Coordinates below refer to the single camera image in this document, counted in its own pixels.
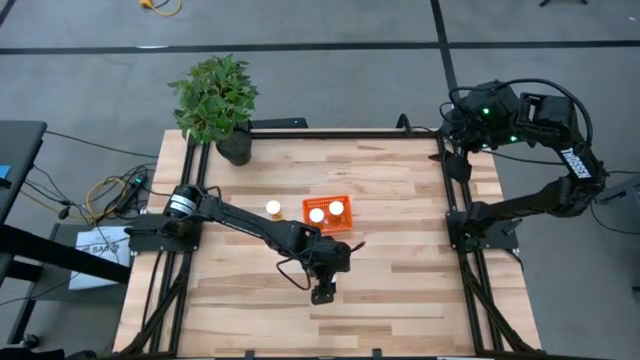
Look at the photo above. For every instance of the white printed cardboard box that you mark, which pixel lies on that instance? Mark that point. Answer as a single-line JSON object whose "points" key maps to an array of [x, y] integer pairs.
{"points": [[100, 245]]}

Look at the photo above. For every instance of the black aluminium table frame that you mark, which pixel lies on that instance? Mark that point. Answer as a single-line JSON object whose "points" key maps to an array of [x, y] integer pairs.
{"points": [[350, 134]]}

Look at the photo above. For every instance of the small blue object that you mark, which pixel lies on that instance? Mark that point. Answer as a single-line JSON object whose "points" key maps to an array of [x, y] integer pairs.
{"points": [[4, 172]]}

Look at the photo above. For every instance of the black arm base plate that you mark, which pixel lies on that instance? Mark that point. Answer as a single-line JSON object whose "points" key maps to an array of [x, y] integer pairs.
{"points": [[502, 240], [145, 242]]}

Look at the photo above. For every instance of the black metal desk bar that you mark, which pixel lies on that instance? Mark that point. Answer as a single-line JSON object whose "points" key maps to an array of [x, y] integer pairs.
{"points": [[60, 252]]}

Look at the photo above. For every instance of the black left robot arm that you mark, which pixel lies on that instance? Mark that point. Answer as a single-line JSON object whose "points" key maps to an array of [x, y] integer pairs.
{"points": [[240, 217]]}

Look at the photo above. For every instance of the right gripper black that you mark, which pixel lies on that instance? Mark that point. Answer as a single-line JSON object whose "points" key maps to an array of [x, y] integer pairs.
{"points": [[462, 127]]}

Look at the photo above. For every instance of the green plant in black pot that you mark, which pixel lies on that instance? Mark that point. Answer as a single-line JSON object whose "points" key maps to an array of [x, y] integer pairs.
{"points": [[215, 100]]}

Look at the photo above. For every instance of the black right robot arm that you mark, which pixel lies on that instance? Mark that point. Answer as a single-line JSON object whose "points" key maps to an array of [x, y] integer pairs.
{"points": [[575, 165]]}

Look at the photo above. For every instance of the black flat box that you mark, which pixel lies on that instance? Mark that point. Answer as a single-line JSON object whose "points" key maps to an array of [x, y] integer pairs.
{"points": [[280, 123]]}

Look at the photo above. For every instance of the orange pill bottle white cap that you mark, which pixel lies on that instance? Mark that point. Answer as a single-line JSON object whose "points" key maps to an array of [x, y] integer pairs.
{"points": [[316, 215], [336, 207], [273, 206]]}

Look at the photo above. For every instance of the orange plastic slotted basket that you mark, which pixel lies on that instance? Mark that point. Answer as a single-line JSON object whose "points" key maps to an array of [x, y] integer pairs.
{"points": [[346, 225]]}

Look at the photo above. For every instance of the dark grey desk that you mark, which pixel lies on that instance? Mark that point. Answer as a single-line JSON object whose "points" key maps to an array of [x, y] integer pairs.
{"points": [[20, 150]]}

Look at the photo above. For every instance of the black chair base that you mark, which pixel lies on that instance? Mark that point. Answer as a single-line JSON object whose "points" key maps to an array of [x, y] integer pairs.
{"points": [[547, 2]]}

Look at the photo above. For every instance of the grey stand leg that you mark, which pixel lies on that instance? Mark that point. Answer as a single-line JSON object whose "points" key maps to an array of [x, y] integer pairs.
{"points": [[622, 192]]}

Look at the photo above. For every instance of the black power strip green light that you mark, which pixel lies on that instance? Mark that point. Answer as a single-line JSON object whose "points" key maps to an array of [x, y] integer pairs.
{"points": [[132, 190]]}

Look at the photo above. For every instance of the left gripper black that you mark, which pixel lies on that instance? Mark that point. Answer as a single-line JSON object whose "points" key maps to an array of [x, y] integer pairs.
{"points": [[330, 256]]}

